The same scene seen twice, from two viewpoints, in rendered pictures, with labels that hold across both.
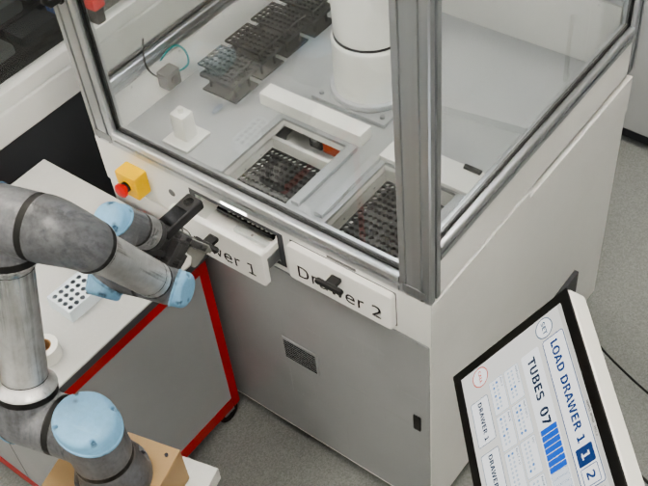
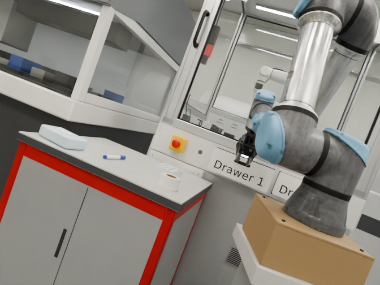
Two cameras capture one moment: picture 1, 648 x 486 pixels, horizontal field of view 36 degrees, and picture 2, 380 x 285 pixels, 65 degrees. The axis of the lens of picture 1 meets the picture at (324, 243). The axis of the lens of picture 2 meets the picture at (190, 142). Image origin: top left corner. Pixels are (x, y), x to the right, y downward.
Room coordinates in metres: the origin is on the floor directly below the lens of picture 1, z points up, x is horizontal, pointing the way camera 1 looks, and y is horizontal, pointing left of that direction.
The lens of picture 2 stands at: (0.58, 1.14, 0.99)
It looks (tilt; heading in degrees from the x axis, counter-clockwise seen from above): 3 degrees down; 331
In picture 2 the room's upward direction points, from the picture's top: 21 degrees clockwise
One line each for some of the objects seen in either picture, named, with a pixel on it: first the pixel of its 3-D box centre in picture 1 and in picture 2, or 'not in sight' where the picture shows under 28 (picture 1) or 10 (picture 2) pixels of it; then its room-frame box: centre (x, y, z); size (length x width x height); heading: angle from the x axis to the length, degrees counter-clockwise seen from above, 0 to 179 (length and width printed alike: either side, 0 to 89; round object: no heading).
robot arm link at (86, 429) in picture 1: (89, 433); (335, 159); (1.06, 0.47, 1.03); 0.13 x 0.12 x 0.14; 64
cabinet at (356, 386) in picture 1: (376, 247); (226, 236); (2.02, -0.15, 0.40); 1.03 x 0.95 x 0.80; 48
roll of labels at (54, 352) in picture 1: (44, 350); (169, 181); (1.47, 0.67, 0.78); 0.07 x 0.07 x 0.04
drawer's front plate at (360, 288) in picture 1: (340, 284); (306, 194); (1.48, -0.03, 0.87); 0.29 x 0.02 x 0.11; 48
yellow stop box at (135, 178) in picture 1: (132, 181); (177, 143); (1.90, 0.46, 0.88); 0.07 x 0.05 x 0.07; 48
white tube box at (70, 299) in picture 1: (79, 293); (168, 171); (1.63, 0.60, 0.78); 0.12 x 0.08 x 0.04; 136
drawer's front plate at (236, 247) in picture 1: (219, 244); (240, 169); (1.65, 0.25, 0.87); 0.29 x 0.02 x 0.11; 48
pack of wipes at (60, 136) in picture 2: not in sight; (63, 137); (1.73, 1.00, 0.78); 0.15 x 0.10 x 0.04; 36
